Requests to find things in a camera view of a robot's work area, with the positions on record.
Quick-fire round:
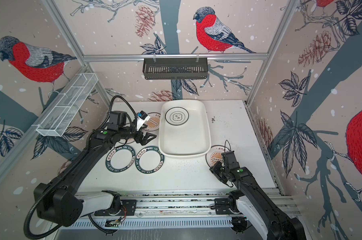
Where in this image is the orange sunburst plate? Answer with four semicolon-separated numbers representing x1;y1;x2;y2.
206;145;230;168
145;112;160;132

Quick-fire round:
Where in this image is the white clover plate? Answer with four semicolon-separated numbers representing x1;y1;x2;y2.
165;107;190;126

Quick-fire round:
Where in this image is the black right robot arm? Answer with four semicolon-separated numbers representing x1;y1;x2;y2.
210;151;306;240

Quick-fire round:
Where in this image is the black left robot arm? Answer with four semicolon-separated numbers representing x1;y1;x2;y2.
25;127;156;227

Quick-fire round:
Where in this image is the white plastic bin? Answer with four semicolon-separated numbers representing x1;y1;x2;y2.
158;100;212;159

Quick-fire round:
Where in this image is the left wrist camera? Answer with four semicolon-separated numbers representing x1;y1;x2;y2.
136;111;150;131

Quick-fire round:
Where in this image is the green ring plate inner left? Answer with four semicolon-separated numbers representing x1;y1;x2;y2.
135;146;164;174

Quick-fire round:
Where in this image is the green ring plate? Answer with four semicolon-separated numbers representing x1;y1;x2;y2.
135;146;164;174
105;145;136;173

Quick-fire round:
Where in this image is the green ring plate outer left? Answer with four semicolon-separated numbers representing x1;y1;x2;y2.
105;145;136;173

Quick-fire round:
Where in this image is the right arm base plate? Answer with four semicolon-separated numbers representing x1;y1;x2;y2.
213;198;239;215

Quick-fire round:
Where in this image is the black hanging wire basket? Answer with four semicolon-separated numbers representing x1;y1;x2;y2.
142;58;209;80

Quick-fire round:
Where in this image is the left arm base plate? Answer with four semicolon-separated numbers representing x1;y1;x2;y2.
94;200;137;217

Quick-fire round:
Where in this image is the white mesh wall shelf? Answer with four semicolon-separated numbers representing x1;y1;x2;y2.
36;73;98;137

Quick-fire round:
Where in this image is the aluminium frame top bar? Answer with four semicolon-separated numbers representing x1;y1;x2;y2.
82;53;269;63

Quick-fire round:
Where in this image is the black corrugated cable left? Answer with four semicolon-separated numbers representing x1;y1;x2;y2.
23;95;138;240

